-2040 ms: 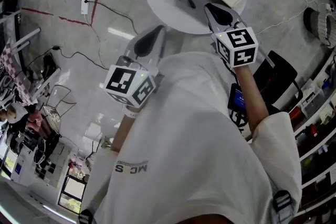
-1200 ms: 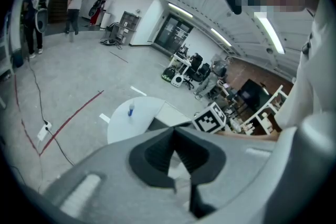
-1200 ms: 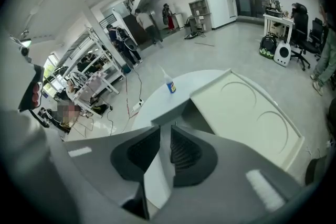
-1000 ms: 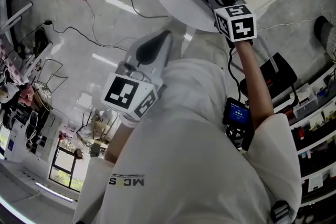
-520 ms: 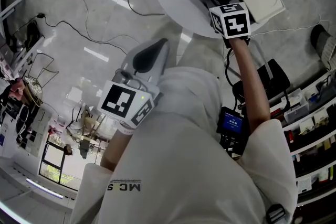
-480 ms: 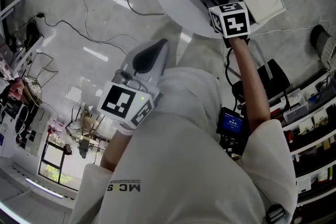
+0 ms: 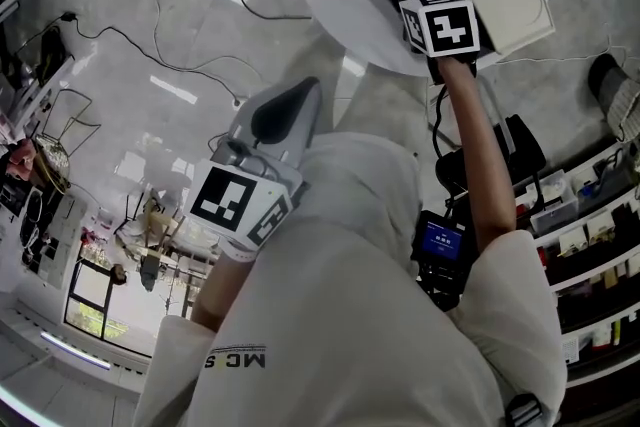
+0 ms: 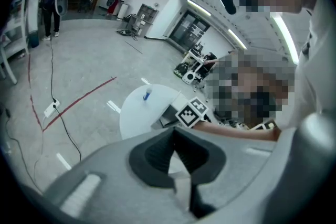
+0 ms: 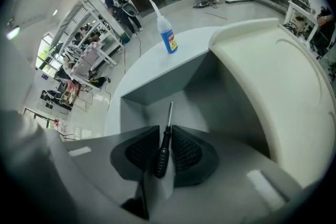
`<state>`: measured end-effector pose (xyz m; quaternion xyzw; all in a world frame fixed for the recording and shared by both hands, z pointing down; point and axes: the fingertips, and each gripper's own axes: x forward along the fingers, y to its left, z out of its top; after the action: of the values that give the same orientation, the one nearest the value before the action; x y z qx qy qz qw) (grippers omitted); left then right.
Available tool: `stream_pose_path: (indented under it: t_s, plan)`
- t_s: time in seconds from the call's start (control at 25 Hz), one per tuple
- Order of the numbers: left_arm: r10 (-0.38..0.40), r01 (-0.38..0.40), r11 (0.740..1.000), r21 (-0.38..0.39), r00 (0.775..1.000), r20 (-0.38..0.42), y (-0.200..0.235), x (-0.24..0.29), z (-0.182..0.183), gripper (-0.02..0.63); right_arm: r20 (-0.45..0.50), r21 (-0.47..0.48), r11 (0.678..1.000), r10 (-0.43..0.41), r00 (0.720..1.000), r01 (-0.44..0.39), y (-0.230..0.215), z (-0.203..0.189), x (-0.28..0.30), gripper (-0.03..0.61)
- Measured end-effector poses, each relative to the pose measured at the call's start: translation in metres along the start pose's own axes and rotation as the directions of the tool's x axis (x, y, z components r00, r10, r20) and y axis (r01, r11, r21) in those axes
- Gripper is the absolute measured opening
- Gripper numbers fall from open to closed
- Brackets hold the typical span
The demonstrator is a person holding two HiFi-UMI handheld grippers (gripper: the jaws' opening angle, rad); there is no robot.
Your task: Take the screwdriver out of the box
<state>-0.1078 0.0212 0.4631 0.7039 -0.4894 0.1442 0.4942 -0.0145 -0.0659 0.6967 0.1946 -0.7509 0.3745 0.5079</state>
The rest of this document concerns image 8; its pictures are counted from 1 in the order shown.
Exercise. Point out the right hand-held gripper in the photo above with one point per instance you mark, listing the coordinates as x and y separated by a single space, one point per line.
190 112

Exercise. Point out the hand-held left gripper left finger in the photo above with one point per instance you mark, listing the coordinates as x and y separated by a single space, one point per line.
110 170

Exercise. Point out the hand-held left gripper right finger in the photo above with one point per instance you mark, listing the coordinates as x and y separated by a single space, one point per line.
236 165

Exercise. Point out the person's right forearm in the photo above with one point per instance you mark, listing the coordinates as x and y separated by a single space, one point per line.
236 132

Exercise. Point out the white round-faced device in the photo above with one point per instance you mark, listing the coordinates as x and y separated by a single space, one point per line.
189 77

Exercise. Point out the green black bag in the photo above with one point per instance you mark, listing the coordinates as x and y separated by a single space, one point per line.
180 70

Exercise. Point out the small blue white bottle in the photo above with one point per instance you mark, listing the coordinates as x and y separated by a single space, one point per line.
147 94

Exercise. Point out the round white table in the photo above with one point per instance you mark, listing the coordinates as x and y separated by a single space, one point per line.
139 118

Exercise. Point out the white desk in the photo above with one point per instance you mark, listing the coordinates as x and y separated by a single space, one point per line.
195 60

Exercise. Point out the black double door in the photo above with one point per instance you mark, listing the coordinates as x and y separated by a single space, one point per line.
187 30

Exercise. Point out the white power strip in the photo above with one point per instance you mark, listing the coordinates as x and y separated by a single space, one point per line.
51 109

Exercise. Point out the long ceiling light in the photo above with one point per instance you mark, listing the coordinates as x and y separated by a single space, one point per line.
199 7
237 38
286 39

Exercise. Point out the grey open cabinet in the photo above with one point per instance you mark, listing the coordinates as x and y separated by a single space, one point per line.
147 19

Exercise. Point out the white bin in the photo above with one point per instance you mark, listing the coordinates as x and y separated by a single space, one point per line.
123 11

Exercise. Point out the blue bin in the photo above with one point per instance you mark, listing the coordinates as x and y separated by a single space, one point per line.
33 38

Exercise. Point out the white metal frame table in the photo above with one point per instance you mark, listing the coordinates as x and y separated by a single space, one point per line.
11 74

